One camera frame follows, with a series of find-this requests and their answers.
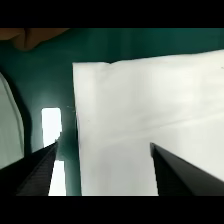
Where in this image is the pale greenish garment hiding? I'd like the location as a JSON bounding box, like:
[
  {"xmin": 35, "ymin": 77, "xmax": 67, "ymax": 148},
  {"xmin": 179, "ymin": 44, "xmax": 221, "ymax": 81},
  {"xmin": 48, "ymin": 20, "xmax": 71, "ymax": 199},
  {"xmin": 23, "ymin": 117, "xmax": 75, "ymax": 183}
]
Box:
[{"xmin": 0, "ymin": 71, "xmax": 26, "ymax": 170}]

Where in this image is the orange garment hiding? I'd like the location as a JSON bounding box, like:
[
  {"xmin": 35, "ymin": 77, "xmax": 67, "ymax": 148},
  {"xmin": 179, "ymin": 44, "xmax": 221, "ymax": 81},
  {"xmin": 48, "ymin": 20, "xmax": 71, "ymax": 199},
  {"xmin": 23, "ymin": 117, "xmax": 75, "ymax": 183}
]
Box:
[{"xmin": 0, "ymin": 28, "xmax": 70, "ymax": 52}]

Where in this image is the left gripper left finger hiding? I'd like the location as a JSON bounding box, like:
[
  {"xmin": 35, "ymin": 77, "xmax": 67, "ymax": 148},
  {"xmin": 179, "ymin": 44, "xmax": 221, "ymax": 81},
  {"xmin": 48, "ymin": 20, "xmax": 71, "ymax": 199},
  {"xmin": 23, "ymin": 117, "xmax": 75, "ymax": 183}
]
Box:
[{"xmin": 0, "ymin": 141, "xmax": 59, "ymax": 197}]

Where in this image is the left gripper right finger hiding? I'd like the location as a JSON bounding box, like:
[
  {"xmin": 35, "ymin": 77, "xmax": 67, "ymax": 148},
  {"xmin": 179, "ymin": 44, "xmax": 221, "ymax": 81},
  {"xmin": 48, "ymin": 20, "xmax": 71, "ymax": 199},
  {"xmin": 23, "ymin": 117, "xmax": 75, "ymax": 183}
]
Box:
[{"xmin": 149, "ymin": 142, "xmax": 224, "ymax": 197}]

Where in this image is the white shirt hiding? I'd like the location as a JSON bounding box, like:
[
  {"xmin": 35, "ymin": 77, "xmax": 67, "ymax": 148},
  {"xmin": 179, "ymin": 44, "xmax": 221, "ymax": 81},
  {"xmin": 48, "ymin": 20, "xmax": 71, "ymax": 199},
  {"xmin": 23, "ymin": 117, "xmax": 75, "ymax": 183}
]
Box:
[{"xmin": 72, "ymin": 49, "xmax": 224, "ymax": 197}]

